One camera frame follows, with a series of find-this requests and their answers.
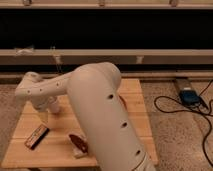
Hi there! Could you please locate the grey horizontal rail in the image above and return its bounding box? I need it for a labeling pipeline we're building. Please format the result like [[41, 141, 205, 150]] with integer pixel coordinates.
[[0, 49, 213, 65]]

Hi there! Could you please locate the black and orange candy bar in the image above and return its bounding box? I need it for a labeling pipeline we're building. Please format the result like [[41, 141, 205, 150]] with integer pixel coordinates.
[[24, 124, 50, 150]]

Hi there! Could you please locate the wooden table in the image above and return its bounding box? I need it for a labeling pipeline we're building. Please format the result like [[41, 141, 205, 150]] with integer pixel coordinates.
[[1, 79, 158, 169]]

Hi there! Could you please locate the blue power adapter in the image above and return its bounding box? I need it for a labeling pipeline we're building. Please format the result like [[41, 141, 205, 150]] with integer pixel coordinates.
[[179, 90, 200, 106]]

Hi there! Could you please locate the red-brown bowl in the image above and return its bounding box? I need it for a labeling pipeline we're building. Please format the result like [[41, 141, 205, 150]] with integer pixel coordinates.
[[119, 95, 127, 110]]

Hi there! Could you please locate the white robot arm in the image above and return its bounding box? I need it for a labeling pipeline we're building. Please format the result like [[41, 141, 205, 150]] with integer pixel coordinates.
[[15, 62, 156, 171]]

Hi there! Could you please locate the black cable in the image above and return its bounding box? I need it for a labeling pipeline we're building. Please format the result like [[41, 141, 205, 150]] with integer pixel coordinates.
[[153, 79, 213, 168]]

